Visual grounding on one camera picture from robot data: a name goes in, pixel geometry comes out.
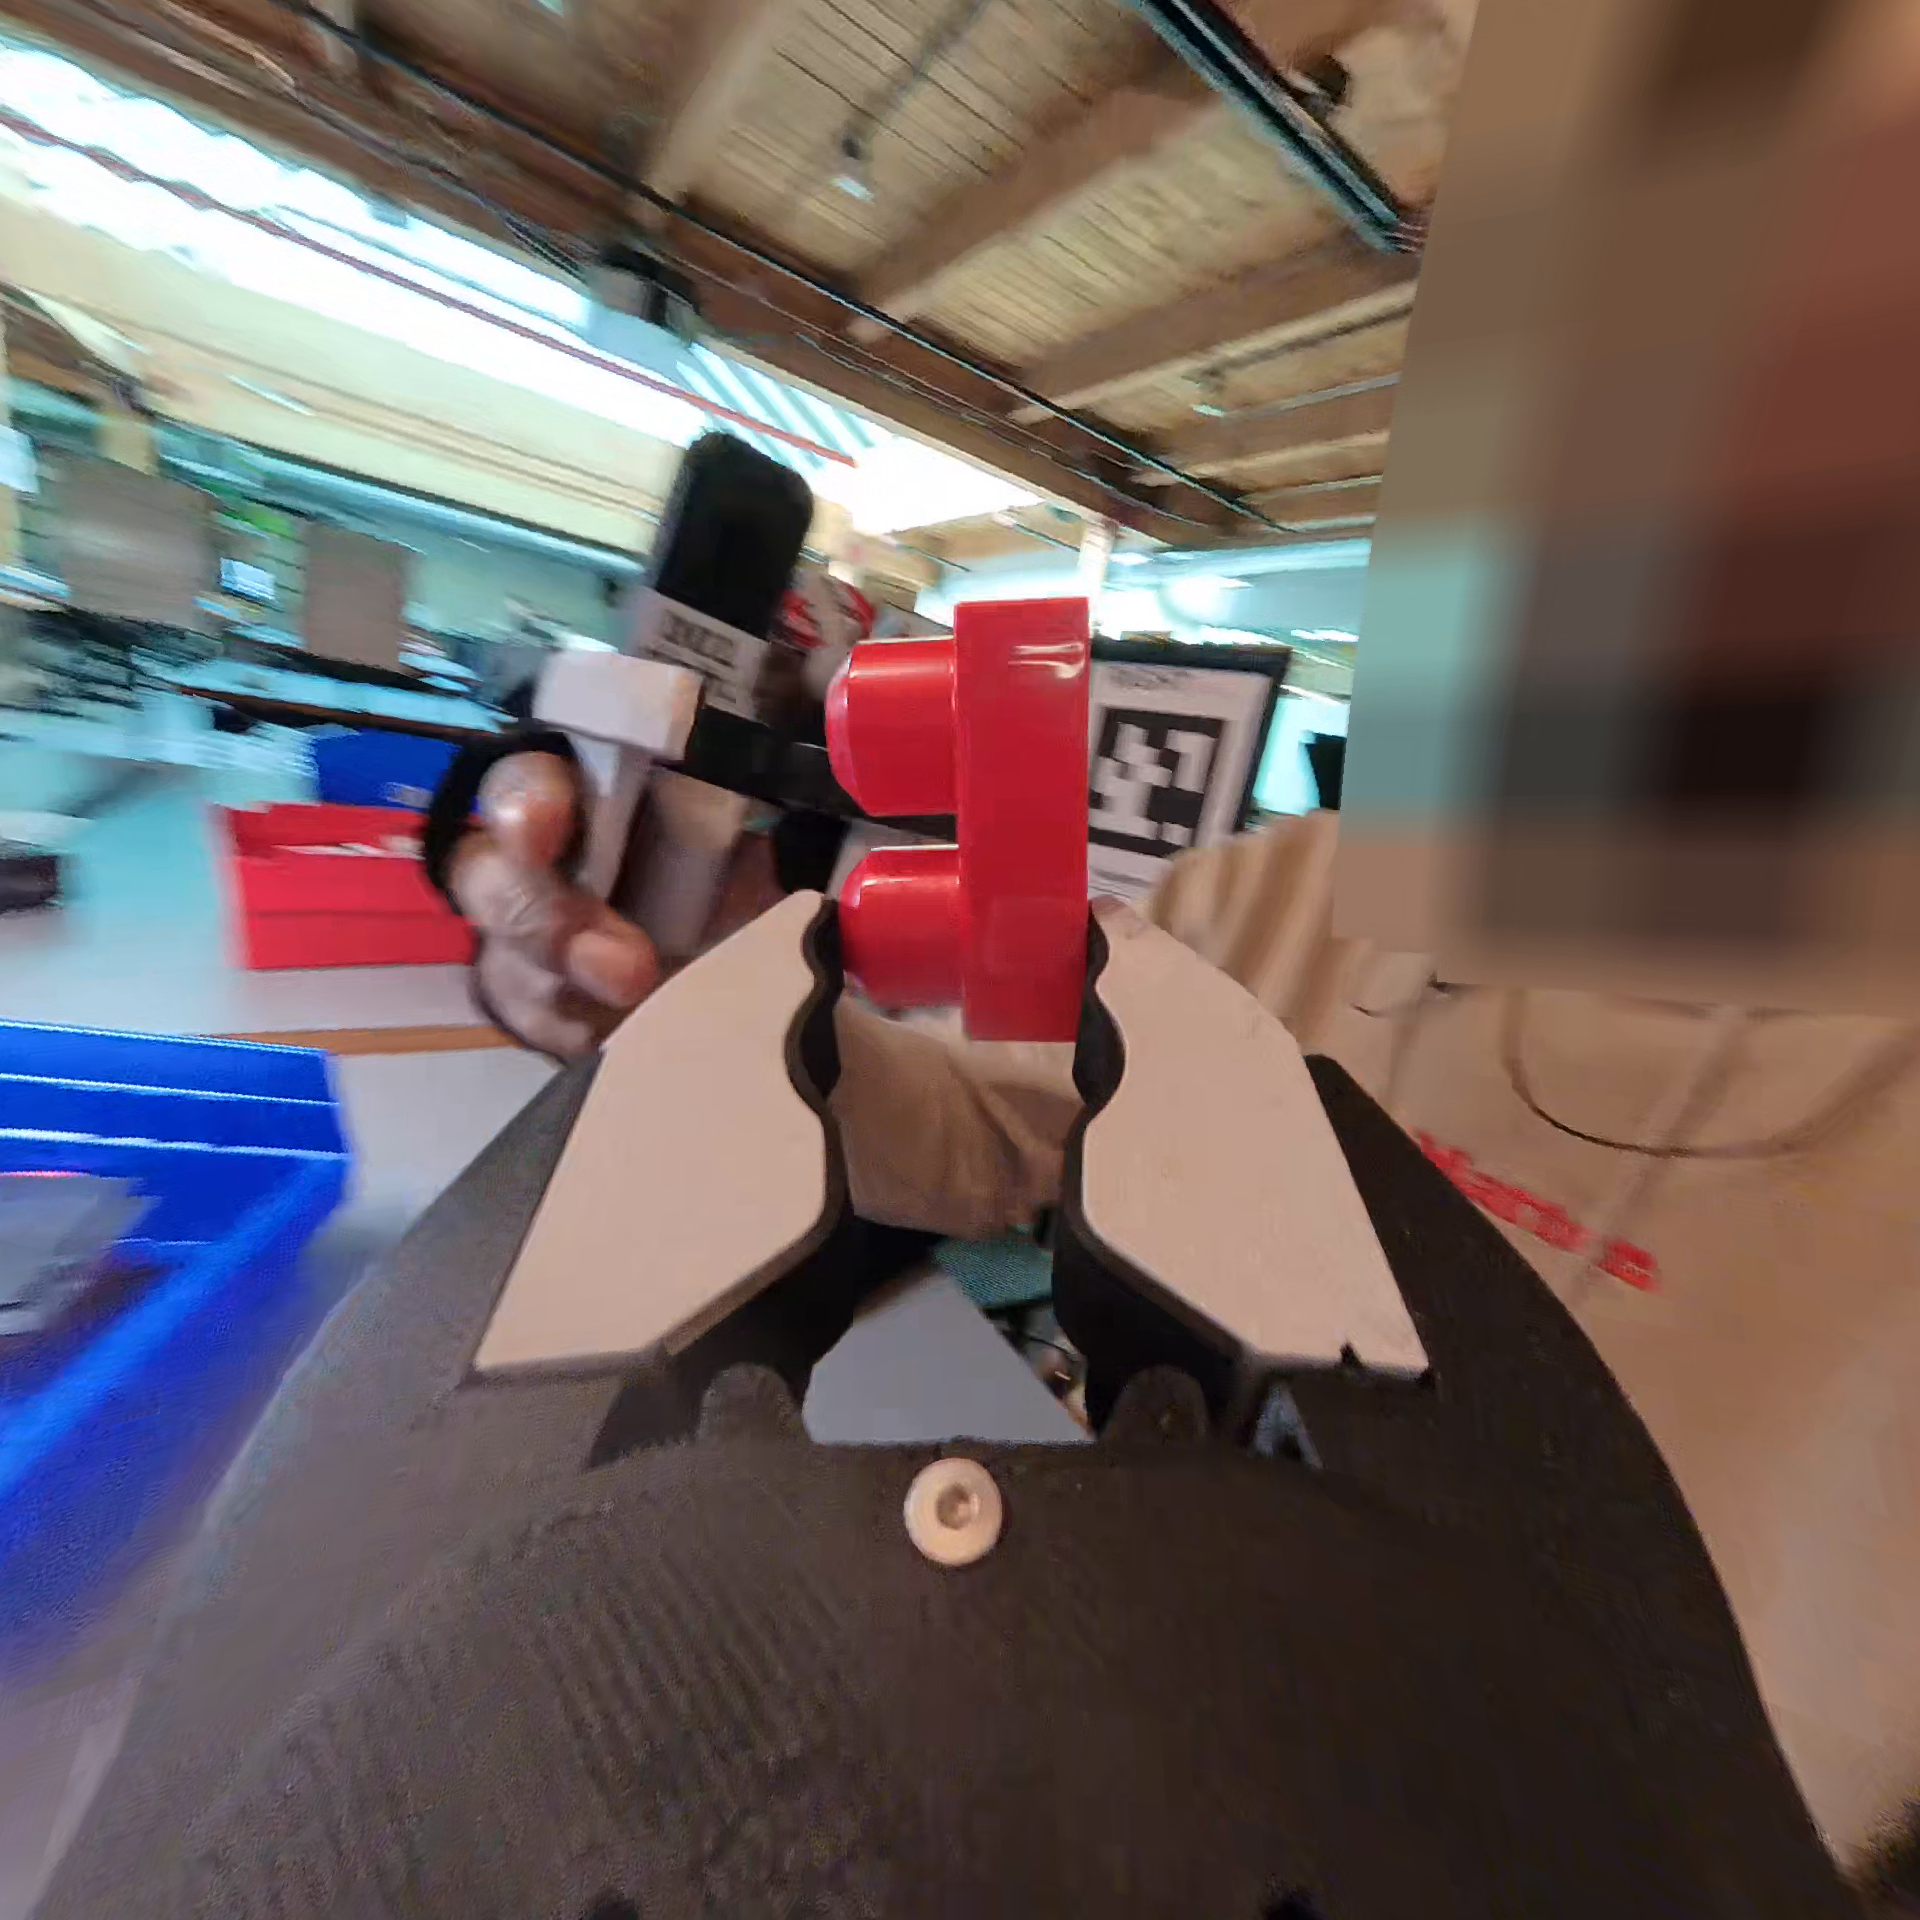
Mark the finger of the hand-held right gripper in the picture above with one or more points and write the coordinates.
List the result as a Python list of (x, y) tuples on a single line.
[(617, 699)]

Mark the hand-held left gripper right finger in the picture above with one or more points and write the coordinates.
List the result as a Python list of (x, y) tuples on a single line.
[(1230, 1200)]

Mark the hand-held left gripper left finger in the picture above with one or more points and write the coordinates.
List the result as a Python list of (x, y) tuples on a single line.
[(661, 1200)]

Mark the red toy brick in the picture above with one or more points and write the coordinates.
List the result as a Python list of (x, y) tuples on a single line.
[(1021, 810)]

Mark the small blue plastic bin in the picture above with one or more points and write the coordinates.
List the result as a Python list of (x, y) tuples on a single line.
[(382, 770)]

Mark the grey mesh office chair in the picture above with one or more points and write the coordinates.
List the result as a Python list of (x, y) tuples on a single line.
[(997, 1272)]

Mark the red plastic bin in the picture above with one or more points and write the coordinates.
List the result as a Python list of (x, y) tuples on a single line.
[(347, 901)]

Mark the person in beige hoodie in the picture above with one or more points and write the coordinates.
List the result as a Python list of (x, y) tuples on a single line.
[(1651, 1277)]

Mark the black framed marker sign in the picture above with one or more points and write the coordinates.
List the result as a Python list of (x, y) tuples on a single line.
[(1179, 765)]

